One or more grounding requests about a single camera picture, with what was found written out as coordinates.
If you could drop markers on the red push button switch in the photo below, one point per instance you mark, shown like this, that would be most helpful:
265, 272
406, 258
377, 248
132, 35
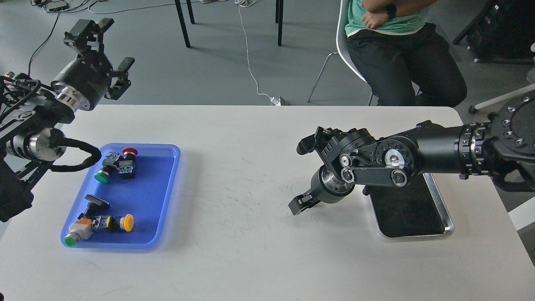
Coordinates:
127, 163

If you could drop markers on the blue plastic tray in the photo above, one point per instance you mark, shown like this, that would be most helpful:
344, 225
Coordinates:
146, 197

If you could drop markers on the seated person green shirt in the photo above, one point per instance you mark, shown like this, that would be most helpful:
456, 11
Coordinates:
401, 56

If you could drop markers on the green push button switch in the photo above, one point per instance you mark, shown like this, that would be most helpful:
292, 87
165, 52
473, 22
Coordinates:
109, 166

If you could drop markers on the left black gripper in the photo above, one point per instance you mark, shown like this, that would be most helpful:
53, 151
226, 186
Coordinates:
91, 74

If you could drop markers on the power strip on floor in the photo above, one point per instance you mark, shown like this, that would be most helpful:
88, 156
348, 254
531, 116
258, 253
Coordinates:
51, 6

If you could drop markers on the yellow push button switch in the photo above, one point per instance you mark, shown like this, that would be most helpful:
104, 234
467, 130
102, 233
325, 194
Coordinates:
110, 224

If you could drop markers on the black equipment case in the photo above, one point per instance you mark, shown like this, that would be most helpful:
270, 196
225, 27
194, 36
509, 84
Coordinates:
502, 32

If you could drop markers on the green grey push button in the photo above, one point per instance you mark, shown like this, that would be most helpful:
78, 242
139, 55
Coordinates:
79, 230

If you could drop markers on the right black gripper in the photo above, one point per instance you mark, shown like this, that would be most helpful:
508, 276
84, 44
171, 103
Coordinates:
324, 187

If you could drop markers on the black selector switch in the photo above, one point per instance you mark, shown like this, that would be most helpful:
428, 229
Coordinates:
94, 205

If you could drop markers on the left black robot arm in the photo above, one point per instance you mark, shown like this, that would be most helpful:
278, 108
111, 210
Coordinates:
30, 142

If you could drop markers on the steel metal tray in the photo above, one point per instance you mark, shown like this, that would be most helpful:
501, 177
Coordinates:
414, 212

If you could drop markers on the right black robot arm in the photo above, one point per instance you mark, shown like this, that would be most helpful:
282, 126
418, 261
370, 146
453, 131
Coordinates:
502, 148

